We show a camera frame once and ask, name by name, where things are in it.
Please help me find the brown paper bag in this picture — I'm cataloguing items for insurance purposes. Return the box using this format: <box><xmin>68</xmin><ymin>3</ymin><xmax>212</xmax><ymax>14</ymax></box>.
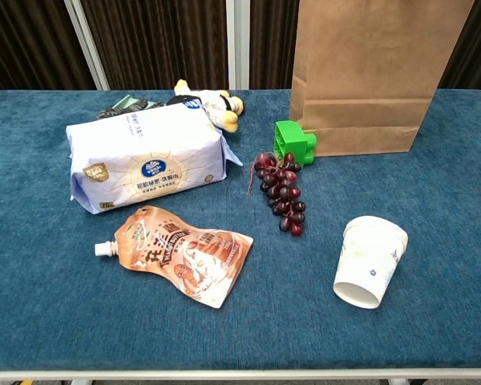
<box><xmin>289</xmin><ymin>0</ymin><xmax>476</xmax><ymax>157</ymax></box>

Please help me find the white black plush toy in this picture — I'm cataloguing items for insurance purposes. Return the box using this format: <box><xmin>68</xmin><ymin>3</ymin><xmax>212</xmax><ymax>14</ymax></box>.
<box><xmin>167</xmin><ymin>79</ymin><xmax>245</xmax><ymax>133</ymax></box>

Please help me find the white tissue pack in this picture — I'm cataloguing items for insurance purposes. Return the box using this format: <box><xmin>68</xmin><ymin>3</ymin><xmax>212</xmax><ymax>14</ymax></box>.
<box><xmin>66</xmin><ymin>102</ymin><xmax>244</xmax><ymax>215</ymax></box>

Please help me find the purple grape bunch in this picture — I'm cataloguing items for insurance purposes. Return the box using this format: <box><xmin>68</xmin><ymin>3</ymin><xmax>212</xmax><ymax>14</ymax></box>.
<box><xmin>247</xmin><ymin>151</ymin><xmax>307</xmax><ymax>237</ymax></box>

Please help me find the white paper cup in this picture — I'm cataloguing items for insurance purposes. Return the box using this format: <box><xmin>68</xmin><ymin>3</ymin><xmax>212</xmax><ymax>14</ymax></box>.
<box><xmin>332</xmin><ymin>215</ymin><xmax>409</xmax><ymax>310</ymax></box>

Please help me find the orange peanut butter pouch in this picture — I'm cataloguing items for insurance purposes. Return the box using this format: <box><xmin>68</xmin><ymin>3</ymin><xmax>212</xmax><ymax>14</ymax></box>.
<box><xmin>94</xmin><ymin>205</ymin><xmax>254</xmax><ymax>309</ymax></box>

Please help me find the dark brown pleated curtain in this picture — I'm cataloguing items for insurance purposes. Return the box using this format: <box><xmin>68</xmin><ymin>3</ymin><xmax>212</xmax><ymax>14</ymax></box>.
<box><xmin>249</xmin><ymin>0</ymin><xmax>302</xmax><ymax>91</ymax></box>
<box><xmin>438</xmin><ymin>0</ymin><xmax>481</xmax><ymax>95</ymax></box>
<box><xmin>0</xmin><ymin>0</ymin><xmax>98</xmax><ymax>97</ymax></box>
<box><xmin>81</xmin><ymin>0</ymin><xmax>229</xmax><ymax>91</ymax></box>

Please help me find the white metal frame post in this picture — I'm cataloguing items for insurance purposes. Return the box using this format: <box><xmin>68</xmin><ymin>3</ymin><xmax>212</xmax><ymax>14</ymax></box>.
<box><xmin>225</xmin><ymin>0</ymin><xmax>251</xmax><ymax>91</ymax></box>
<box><xmin>63</xmin><ymin>0</ymin><xmax>111</xmax><ymax>91</ymax></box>

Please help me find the mint green dustpan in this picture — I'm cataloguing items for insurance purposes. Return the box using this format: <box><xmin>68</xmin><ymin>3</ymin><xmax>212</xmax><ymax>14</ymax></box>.
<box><xmin>114</xmin><ymin>94</ymin><xmax>140</xmax><ymax>109</ymax></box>

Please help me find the blue table cloth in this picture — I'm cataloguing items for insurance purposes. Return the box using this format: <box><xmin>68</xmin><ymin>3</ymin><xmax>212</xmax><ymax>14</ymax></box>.
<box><xmin>0</xmin><ymin>88</ymin><xmax>481</xmax><ymax>371</ymax></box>

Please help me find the green toy block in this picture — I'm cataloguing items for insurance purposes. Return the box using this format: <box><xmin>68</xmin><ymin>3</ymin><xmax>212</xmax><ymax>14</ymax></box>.
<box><xmin>273</xmin><ymin>120</ymin><xmax>318</xmax><ymax>168</ymax></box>

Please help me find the grey knit glove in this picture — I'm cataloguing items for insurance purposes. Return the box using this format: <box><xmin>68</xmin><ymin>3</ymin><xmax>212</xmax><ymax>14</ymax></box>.
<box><xmin>97</xmin><ymin>98</ymin><xmax>165</xmax><ymax>120</ymax></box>

